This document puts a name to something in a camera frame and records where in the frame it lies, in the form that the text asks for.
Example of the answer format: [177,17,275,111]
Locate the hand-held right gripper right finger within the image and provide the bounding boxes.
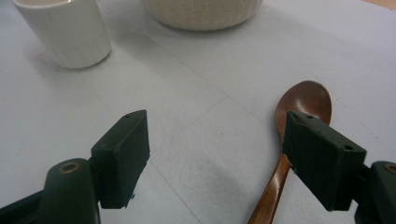
[281,110,368,212]

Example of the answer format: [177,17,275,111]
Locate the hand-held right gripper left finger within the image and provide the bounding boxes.
[90,108,151,210]

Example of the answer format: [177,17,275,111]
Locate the brown wooden spoon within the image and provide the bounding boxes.
[247,79,332,224]

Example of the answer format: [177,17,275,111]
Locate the white ribbed cup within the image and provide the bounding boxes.
[11,0,112,70]

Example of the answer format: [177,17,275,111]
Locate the cream plastic rice container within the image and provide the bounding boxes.
[140,0,264,32]

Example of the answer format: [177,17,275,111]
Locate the white table cover sheet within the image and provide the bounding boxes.
[0,0,396,224]

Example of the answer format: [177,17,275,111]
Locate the light wooden table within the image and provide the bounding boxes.
[362,0,396,10]

